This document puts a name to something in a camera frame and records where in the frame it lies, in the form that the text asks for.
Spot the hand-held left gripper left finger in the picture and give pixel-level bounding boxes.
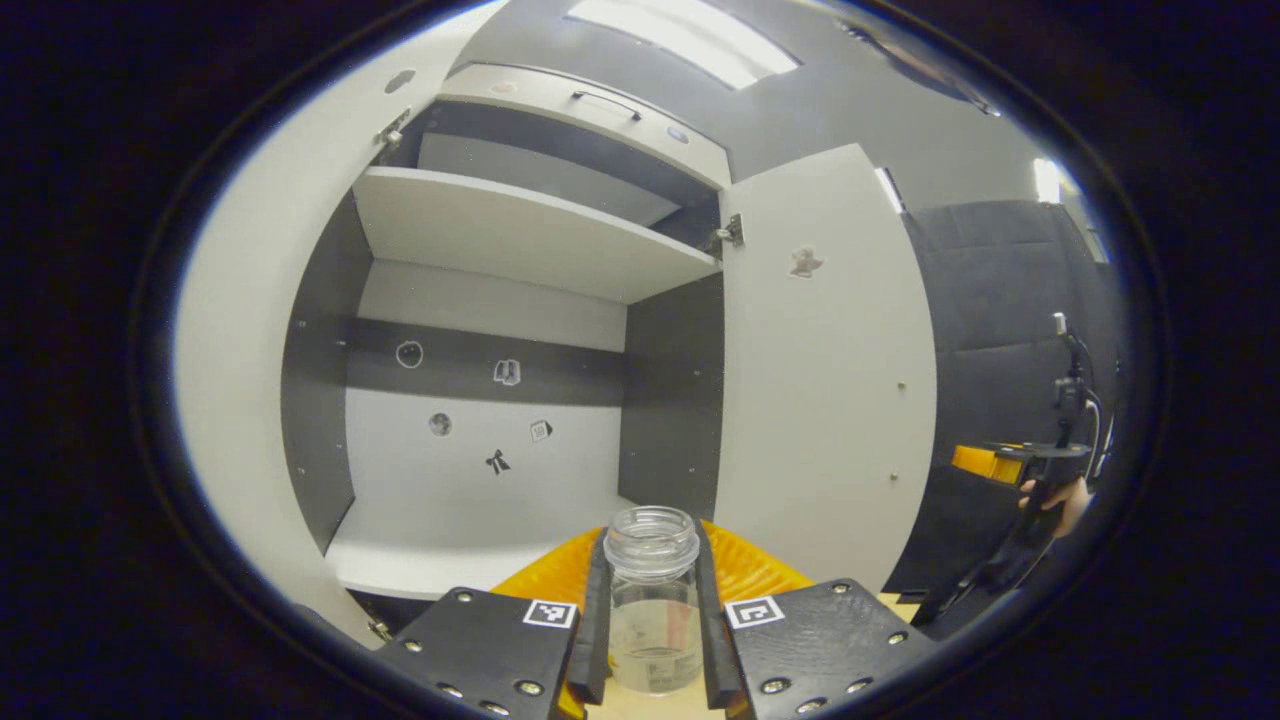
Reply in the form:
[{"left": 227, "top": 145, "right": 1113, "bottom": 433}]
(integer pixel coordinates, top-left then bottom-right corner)
[{"left": 375, "top": 528, "right": 613, "bottom": 720}]

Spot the grey cabinet door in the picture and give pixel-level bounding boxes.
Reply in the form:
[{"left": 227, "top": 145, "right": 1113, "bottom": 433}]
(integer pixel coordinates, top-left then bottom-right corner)
[
  {"left": 712, "top": 143, "right": 939, "bottom": 596},
  {"left": 170, "top": 0, "right": 511, "bottom": 651}
]

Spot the clear glass bottle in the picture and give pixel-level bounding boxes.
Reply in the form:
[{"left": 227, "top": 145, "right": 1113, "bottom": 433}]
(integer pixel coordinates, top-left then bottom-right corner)
[{"left": 602, "top": 505, "right": 702, "bottom": 697}]

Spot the grey cabinet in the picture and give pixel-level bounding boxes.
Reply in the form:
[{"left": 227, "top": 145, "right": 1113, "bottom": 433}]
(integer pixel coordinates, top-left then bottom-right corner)
[{"left": 280, "top": 62, "right": 736, "bottom": 616}]

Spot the long ceiling light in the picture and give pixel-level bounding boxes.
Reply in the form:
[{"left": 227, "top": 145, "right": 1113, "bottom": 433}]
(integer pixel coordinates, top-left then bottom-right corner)
[{"left": 565, "top": 0, "right": 803, "bottom": 91}]

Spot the grey cabinet shelf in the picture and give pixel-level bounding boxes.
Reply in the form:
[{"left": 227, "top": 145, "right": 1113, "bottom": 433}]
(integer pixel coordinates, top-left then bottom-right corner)
[{"left": 352, "top": 165, "right": 723, "bottom": 306}]

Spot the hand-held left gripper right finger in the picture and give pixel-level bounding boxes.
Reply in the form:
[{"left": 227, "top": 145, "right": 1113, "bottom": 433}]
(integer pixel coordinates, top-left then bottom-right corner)
[{"left": 695, "top": 520, "right": 941, "bottom": 720}]

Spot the black stand with cable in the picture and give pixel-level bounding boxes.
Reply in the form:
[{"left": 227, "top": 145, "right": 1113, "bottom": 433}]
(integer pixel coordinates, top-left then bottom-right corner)
[{"left": 1050, "top": 312, "right": 1106, "bottom": 446}]

